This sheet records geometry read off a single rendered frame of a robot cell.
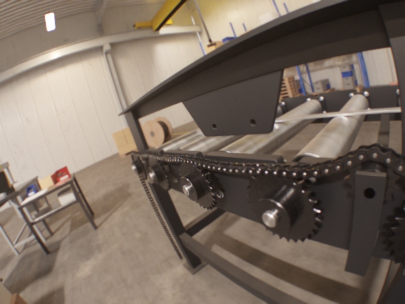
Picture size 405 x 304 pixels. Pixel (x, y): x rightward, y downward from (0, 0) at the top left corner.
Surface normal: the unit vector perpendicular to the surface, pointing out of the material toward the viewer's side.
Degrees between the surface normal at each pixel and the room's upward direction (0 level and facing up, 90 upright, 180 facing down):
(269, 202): 90
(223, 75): 90
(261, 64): 90
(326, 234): 90
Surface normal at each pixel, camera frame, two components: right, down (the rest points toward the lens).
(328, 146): 0.09, -0.72
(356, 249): -0.76, 0.39
